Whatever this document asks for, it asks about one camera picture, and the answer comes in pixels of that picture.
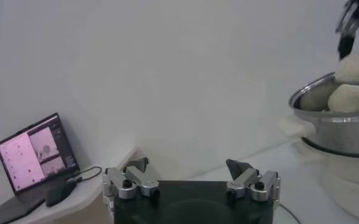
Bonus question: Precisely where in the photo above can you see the black computer mouse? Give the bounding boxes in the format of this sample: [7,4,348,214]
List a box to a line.
[44,180,78,208]

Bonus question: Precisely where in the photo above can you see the perforated steel steamer basket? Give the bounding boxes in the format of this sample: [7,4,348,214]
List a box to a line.
[278,72,359,159]

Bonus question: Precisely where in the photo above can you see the thin black looped cable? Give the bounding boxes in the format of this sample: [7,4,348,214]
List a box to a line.
[66,166,103,183]

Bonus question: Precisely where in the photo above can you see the laptop with pink screen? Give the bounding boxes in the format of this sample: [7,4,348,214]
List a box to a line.
[0,112,81,224]

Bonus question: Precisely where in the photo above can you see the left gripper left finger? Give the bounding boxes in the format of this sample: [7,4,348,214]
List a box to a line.
[102,156,161,200]

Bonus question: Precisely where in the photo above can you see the glass lid cream handle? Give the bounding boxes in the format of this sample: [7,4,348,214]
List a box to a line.
[272,202,302,224]

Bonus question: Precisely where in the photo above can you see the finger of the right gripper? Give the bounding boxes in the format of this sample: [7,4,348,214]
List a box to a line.
[335,0,359,60]

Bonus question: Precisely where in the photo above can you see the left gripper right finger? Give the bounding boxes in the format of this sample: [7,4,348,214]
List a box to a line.
[226,158,281,202]

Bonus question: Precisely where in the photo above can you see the cream electric cooker base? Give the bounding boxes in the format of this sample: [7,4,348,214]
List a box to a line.
[294,136,359,224]

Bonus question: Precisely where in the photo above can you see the white steamed baozi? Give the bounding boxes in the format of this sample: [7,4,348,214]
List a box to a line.
[335,54,359,86]
[327,84,359,113]

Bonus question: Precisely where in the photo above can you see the white side table beige panel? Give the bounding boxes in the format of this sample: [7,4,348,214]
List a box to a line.
[0,145,162,224]

